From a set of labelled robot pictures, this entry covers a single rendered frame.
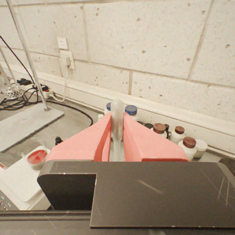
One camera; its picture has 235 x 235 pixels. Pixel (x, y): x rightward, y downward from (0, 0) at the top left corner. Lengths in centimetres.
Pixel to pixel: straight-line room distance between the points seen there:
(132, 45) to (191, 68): 23
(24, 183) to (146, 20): 58
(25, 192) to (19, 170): 7
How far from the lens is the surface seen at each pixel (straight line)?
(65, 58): 80
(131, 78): 62
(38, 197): 40
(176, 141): 54
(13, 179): 43
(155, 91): 59
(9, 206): 43
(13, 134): 72
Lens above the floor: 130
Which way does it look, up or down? 36 degrees down
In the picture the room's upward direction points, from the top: straight up
